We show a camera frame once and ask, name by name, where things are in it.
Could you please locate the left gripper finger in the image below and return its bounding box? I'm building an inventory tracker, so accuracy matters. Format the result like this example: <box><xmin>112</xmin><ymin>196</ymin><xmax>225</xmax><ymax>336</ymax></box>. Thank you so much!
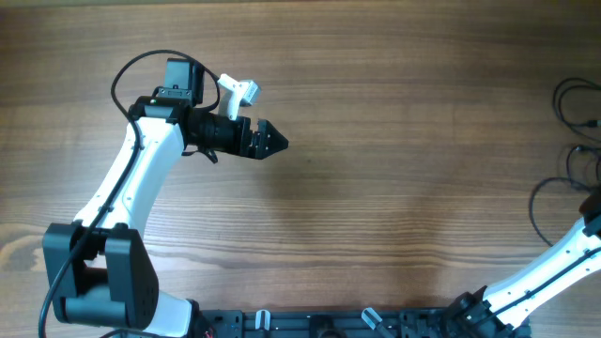
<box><xmin>254</xmin><ymin>138</ymin><xmax>287</xmax><ymax>160</ymax></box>
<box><xmin>255</xmin><ymin>119</ymin><xmax>288</xmax><ymax>146</ymax></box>

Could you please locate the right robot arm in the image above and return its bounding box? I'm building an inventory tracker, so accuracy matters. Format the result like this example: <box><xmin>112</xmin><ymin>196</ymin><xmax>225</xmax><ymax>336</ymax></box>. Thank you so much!
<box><xmin>440</xmin><ymin>189</ymin><xmax>600</xmax><ymax>338</ymax></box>

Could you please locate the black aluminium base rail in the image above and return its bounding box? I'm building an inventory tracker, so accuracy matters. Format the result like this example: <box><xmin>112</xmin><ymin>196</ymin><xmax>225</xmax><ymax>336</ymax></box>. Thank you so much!
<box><xmin>185</xmin><ymin>308</ymin><xmax>443</xmax><ymax>338</ymax></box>

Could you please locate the right camera cable black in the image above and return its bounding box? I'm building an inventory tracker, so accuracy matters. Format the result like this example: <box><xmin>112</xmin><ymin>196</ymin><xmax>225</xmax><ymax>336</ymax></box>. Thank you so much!
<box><xmin>466</xmin><ymin>244</ymin><xmax>600</xmax><ymax>329</ymax></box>

